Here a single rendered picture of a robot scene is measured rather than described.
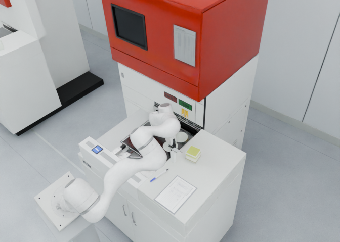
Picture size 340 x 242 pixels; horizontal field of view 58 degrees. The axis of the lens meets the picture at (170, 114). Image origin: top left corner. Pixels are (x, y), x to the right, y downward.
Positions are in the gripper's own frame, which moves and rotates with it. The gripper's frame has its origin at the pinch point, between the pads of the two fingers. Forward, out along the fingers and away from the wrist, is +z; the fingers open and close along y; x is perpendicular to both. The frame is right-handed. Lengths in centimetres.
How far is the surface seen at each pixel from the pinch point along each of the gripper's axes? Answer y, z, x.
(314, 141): -51, 80, 171
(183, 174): 24.4, 4.3, -3.9
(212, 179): 34.3, 7.9, 9.2
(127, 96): -70, -20, -9
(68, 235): 20, 18, -76
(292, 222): 8, 101, 88
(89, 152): -14, -9, -51
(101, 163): -5.6, -4.0, -46.3
